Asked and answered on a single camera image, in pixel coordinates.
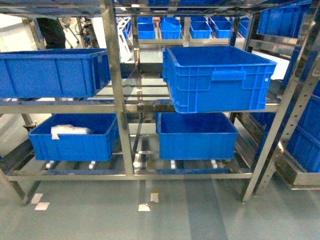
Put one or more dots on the blue crate lower shelf left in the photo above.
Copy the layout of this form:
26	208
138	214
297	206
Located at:
97	145

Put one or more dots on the blue crate upper shelf left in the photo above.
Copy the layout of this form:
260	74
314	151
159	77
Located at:
54	73

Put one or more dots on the white foam piece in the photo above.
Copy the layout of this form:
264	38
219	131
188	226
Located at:
68	129

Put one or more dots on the blue crate lower shelf right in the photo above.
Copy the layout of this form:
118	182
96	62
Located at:
195	136

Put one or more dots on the blue crate shelf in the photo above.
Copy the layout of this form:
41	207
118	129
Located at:
54	73
204	79
195	136
97	145

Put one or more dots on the blue crate upper shelf right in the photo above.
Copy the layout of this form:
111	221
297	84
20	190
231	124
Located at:
204	79

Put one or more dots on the steel shelf rack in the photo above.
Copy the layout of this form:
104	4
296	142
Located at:
136	32

